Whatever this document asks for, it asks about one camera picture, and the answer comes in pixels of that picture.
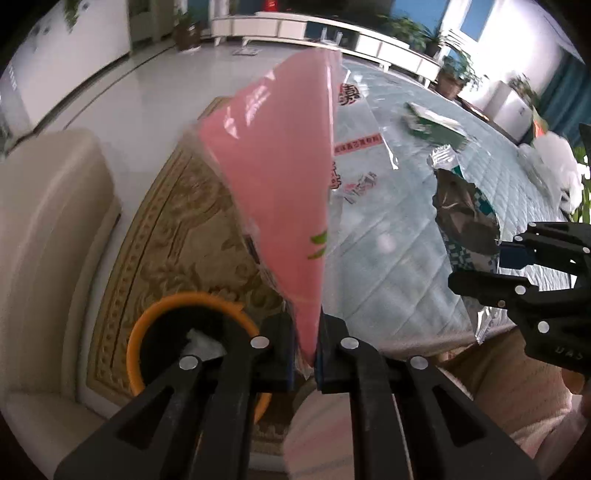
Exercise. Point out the person right hand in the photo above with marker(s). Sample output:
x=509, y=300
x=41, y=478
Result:
x=579, y=385

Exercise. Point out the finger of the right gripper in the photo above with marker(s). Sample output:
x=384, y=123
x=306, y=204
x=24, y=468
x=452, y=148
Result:
x=496, y=290
x=515, y=256

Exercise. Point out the pink clear plastic bag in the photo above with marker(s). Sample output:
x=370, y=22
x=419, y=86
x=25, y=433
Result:
x=304, y=161

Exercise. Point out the potted plants on cabinet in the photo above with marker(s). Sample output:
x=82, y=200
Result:
x=419, y=38

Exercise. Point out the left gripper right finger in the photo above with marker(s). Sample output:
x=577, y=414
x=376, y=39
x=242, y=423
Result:
x=409, y=420

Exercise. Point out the dark green small box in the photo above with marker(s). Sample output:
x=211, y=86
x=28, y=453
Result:
x=433, y=127

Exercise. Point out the white side cabinet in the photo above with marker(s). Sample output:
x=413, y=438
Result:
x=509, y=113

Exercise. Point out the beige sofa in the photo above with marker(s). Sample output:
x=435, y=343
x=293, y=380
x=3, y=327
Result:
x=58, y=208

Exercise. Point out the white tv cabinet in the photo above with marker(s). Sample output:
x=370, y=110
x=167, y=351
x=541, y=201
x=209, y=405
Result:
x=304, y=30

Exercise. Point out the potted plant brown pot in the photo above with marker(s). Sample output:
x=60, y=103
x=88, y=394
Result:
x=456, y=73

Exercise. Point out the patterned beige carpet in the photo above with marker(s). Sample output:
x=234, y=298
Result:
x=183, y=238

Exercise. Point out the dark pot floor plant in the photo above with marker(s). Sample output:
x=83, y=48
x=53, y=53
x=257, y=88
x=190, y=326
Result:
x=186, y=32

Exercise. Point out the green white wrapper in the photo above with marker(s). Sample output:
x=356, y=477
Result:
x=467, y=223

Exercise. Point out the light blue quilted table cover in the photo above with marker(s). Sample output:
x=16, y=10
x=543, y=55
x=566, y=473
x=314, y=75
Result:
x=386, y=266

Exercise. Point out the orange rim trash bin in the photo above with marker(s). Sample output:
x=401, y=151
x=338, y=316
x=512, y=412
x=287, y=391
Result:
x=196, y=325

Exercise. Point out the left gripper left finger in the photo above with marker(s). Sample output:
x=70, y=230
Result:
x=195, y=421

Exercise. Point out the white plastic bag far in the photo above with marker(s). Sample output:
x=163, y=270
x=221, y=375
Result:
x=551, y=166

